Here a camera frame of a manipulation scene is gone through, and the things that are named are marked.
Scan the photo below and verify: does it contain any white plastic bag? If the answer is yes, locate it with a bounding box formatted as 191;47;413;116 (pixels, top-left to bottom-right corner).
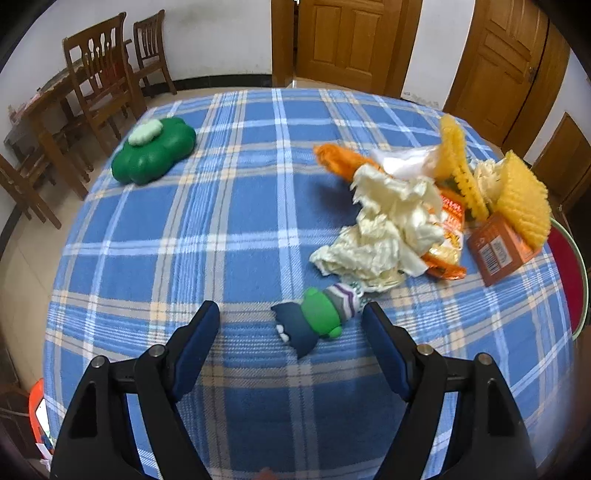
369;147;444;181

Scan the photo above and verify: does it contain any green frog toy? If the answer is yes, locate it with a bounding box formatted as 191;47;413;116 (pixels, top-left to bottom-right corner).
301;287;343;339

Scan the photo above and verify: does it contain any red basin with green rim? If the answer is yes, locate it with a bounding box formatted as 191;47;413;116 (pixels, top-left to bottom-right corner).
549;217;591;342

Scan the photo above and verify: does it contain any yellow foam net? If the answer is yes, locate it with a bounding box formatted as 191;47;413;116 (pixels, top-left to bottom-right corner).
496;151;551;250
436;114;490;222

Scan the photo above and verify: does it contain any blue plaid tablecloth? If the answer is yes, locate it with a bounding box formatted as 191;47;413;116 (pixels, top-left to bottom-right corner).
44;88;583;480

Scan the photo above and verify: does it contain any orange plush toy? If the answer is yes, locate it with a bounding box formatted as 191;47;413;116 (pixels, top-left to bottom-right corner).
313;143;384;183

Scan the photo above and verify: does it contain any striped grey sock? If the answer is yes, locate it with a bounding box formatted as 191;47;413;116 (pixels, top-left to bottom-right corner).
323;282;368;320

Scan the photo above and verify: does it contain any crumpled white tissue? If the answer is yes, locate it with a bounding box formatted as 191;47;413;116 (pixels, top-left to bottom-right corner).
309;215;446;292
351;165;446;224
473;159;506;204

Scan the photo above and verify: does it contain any orange snack packet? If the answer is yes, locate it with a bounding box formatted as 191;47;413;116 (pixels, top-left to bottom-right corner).
422;187;467;281

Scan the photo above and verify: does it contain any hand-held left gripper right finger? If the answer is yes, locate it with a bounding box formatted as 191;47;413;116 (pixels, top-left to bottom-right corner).
361;302;539;480

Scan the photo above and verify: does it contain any green clover-shaped toy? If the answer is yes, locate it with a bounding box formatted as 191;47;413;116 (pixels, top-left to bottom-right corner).
111;117;197;186

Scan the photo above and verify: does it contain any navy cat toy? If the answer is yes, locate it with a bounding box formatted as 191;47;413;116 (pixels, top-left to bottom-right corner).
271;301;319;360

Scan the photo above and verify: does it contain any orange cardboard box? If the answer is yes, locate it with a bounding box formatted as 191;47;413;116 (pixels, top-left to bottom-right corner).
466;211;543;288

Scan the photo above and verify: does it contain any wooden dining table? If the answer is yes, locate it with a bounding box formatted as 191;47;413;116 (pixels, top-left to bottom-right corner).
4;65;95;200

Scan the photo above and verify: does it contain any wooden panel door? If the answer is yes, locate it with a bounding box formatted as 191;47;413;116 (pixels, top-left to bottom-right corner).
295;0;399;94
443;0;571;145

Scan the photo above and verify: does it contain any low wooden cabinet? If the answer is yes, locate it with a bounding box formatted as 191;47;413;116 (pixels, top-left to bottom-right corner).
531;112;591;200

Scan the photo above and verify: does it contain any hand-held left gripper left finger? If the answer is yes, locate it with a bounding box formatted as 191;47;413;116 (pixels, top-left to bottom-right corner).
50;300;221;480

